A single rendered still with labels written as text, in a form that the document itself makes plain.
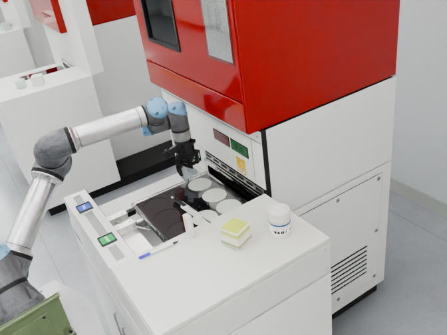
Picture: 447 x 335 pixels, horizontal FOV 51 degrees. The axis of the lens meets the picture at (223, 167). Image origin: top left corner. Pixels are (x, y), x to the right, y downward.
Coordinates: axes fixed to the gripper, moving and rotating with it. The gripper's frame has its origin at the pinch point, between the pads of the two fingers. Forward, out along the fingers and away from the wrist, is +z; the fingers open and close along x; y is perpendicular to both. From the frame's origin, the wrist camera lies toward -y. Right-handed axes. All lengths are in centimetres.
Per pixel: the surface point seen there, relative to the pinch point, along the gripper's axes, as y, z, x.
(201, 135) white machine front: 0.3, -13.0, 16.3
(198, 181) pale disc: 5.1, 1.2, 1.5
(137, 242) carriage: 2.5, 3.3, -39.5
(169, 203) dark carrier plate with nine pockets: 1.8, 1.3, -16.4
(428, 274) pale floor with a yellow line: 95, 91, 75
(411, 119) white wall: 70, 33, 147
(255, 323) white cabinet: 55, 11, -51
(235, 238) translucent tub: 45, -10, -39
